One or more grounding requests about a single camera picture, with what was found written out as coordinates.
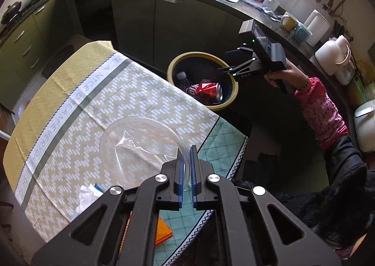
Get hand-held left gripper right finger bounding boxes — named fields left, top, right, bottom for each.
left=190, top=145, right=342, bottom=266

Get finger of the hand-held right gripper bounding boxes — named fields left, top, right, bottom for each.
left=225, top=46, right=254, bottom=59
left=217, top=59, right=260, bottom=77

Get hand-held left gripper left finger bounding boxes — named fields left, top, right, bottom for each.
left=31, top=146, right=186, bottom=266

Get blue bin with yellow rim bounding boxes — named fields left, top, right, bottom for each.
left=167, top=52, right=238, bottom=112

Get crushed red soda can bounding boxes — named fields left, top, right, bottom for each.
left=185, top=81, right=224, bottom=105

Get orange box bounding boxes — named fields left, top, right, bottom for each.
left=155, top=217, right=174, bottom=246

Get person's right forearm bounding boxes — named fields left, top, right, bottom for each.
left=294, top=77, right=349, bottom=152

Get person's right hand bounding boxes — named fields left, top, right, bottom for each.
left=264, top=59, right=310, bottom=91

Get yellow mug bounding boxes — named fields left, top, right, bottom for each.
left=280, top=12, right=300, bottom=31

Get light blue mug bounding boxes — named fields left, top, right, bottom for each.
left=294, top=24, right=312, bottom=44

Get black kitchen countertop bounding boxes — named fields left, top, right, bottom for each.
left=0, top=0, right=375, bottom=102

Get paper towel roll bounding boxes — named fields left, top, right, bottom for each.
left=303, top=10, right=331, bottom=47

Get white thermos jug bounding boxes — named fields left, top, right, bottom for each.
left=315, top=34, right=351, bottom=76

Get white kitchen appliance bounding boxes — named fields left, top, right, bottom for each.
left=334, top=59, right=356, bottom=86

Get crumpled white wrapper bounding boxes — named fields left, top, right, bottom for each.
left=72, top=182, right=104, bottom=220

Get green base kitchen cabinets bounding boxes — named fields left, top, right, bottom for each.
left=0, top=0, right=323, bottom=108

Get white rice cooker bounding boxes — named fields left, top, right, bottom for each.
left=354, top=100, right=375, bottom=155

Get person's black jacket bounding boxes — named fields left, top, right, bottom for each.
left=234, top=135, right=375, bottom=255

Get black wok with lid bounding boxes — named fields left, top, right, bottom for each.
left=0, top=1, right=22, bottom=25

